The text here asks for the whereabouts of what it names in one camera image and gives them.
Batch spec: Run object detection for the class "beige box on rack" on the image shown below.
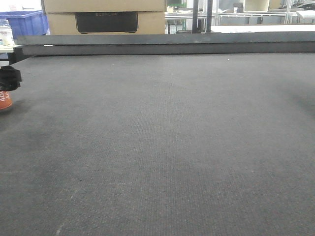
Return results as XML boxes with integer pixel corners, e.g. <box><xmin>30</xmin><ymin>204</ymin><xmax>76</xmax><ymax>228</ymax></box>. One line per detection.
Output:
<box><xmin>243</xmin><ymin>0</ymin><xmax>270</xmax><ymax>12</ymax></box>

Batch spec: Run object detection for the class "upper cardboard box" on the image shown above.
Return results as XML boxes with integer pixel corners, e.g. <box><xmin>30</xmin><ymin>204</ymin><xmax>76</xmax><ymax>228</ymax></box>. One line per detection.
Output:
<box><xmin>42</xmin><ymin>0</ymin><xmax>165</xmax><ymax>13</ymax></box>

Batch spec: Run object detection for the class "black vertical post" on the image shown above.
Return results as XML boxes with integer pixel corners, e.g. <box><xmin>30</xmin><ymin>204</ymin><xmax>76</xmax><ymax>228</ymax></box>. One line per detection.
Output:
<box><xmin>192</xmin><ymin>0</ymin><xmax>199</xmax><ymax>34</ymax></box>

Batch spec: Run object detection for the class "blue plastic crate background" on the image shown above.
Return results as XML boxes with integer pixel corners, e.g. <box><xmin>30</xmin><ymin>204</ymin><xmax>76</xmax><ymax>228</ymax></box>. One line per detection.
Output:
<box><xmin>0</xmin><ymin>10</ymin><xmax>49</xmax><ymax>39</ymax></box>

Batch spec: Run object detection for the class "white background table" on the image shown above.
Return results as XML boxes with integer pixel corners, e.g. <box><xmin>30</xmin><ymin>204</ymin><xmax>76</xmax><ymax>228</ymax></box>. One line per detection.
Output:
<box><xmin>211</xmin><ymin>25</ymin><xmax>315</xmax><ymax>33</ymax></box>

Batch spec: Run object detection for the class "orange cylindrical capacitor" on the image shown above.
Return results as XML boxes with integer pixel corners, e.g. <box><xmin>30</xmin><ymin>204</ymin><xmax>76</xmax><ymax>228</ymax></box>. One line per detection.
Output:
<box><xmin>0</xmin><ymin>91</ymin><xmax>12</xmax><ymax>110</ymax></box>

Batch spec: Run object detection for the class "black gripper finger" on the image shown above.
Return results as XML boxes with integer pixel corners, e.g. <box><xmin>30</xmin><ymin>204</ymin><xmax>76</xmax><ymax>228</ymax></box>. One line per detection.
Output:
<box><xmin>0</xmin><ymin>65</ymin><xmax>22</xmax><ymax>91</ymax></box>

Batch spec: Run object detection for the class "clear plastic bottle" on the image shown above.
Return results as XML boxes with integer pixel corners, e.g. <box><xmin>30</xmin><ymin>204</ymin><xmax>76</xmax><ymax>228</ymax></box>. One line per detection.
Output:
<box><xmin>0</xmin><ymin>19</ymin><xmax>15</xmax><ymax>48</ymax></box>

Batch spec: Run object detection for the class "dark grey table edge rail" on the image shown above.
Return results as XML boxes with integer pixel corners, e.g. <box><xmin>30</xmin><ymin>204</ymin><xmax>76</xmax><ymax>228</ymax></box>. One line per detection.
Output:
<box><xmin>17</xmin><ymin>31</ymin><xmax>315</xmax><ymax>56</ymax></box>

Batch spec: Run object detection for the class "lower cardboard box black panel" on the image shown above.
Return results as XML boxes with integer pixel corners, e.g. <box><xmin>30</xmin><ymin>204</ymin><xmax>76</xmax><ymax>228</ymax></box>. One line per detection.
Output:
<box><xmin>47</xmin><ymin>11</ymin><xmax>165</xmax><ymax>35</ymax></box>

